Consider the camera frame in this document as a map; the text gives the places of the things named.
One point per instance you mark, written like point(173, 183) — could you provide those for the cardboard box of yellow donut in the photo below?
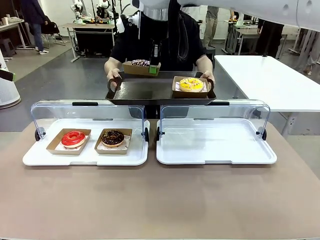
point(190, 95)

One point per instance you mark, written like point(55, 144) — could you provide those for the chocolate sprinkled donut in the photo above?
point(112, 138)

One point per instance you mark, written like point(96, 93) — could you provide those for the dark brown serving tray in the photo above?
point(145, 92)

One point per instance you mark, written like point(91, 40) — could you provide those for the black jacket on chair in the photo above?
point(53, 27)

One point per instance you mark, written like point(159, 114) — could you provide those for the yellow glazed donut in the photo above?
point(191, 85)

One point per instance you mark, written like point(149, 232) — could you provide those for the cardboard box of red donut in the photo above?
point(53, 147)

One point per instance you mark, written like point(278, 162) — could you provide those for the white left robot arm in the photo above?
point(8, 95)

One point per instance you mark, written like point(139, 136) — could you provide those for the paper liner under red donut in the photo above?
point(59, 147)

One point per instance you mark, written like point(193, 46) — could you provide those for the white display tray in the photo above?
point(215, 140)
point(120, 160)

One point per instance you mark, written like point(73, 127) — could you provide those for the bystander in khaki trousers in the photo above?
point(211, 25)

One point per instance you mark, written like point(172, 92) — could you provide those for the grey plastic stool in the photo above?
point(210, 53)

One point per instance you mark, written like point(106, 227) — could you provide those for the paper liner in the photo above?
point(59, 147)
point(206, 87)
point(126, 141)

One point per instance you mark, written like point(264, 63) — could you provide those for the clear display lid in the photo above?
point(250, 105)
point(85, 103)

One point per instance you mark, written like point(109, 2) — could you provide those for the person in black top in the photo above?
point(197, 42)

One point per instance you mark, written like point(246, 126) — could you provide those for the background robot with black stand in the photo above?
point(103, 8)

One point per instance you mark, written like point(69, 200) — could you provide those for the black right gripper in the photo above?
point(156, 50)

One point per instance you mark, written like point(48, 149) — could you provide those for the grey background workbench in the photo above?
point(245, 33)

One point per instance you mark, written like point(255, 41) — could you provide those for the paper liner under chocolate donut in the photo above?
point(126, 141)

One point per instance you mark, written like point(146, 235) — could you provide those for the person's right forearm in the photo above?
point(112, 63)

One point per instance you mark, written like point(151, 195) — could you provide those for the white background desk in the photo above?
point(12, 25)

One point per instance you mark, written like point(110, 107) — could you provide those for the bystander in black clothes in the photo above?
point(270, 37)

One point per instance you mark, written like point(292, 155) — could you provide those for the cardboard box of chocolate donut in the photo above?
point(110, 151)

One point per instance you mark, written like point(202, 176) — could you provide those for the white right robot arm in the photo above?
point(250, 10)

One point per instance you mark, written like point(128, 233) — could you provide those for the black cabinet under workbench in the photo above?
point(95, 41)

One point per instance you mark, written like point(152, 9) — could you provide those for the bystander in blue jeans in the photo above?
point(37, 27)

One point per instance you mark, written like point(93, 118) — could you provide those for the bystander in beige coat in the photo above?
point(311, 50)

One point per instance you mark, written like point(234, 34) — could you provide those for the metal frame chair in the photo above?
point(53, 41)

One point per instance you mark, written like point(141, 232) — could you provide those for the person's right hand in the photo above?
point(113, 80)

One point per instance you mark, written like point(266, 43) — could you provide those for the background steel-leg workbench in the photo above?
point(90, 26)

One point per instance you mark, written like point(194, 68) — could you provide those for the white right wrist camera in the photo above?
point(127, 22)

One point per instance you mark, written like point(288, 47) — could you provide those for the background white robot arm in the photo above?
point(78, 15)

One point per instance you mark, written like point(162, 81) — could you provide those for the small grey stool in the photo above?
point(7, 47)

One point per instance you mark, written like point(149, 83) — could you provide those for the red glazed donut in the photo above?
point(67, 138)

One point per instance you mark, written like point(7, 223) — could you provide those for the person's left hand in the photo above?
point(207, 76)

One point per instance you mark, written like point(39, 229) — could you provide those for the large white table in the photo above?
point(275, 82)

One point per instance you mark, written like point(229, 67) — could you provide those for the person's left forearm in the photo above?
point(205, 63)

